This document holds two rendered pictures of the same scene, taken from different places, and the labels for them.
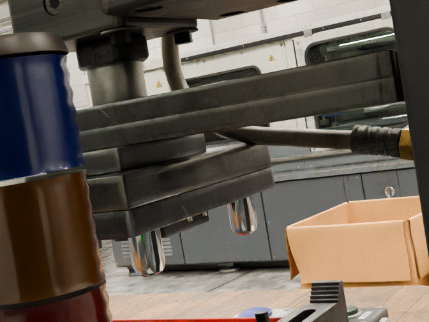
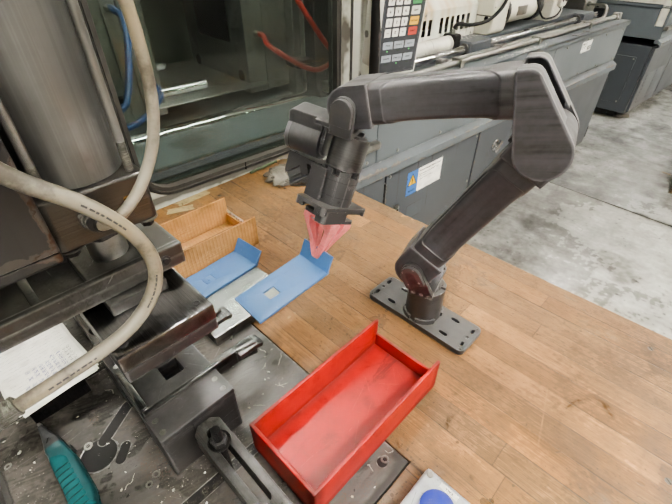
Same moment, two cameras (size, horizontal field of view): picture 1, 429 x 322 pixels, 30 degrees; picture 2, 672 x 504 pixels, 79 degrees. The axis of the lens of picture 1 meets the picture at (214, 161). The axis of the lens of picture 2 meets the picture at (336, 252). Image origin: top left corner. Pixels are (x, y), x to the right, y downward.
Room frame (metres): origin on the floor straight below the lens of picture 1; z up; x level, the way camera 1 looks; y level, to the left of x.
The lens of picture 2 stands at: (0.84, -0.22, 1.45)
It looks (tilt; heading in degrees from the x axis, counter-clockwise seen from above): 38 degrees down; 103
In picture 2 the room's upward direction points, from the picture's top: straight up
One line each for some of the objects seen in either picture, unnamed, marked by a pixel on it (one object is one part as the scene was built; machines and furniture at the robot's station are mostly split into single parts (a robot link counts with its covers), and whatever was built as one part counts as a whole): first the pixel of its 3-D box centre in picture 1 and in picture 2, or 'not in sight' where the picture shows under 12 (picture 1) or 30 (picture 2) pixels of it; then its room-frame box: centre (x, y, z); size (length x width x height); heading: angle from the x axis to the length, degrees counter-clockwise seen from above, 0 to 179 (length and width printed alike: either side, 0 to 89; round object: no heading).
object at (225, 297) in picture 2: not in sight; (228, 293); (0.52, 0.28, 0.91); 0.17 x 0.16 x 0.02; 149
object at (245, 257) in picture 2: not in sight; (220, 267); (0.49, 0.32, 0.93); 0.15 x 0.07 x 0.03; 62
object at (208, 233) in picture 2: not in sight; (190, 244); (0.39, 0.38, 0.93); 0.25 x 0.13 x 0.08; 59
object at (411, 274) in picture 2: not in sight; (424, 269); (0.87, 0.31, 1.00); 0.09 x 0.06 x 0.06; 74
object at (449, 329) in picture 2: not in sight; (424, 298); (0.88, 0.31, 0.94); 0.20 x 0.07 x 0.08; 149
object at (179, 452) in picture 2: not in sight; (168, 386); (0.53, 0.06, 0.94); 0.20 x 0.10 x 0.07; 149
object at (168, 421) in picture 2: not in sight; (160, 367); (0.53, 0.06, 0.98); 0.20 x 0.10 x 0.01; 149
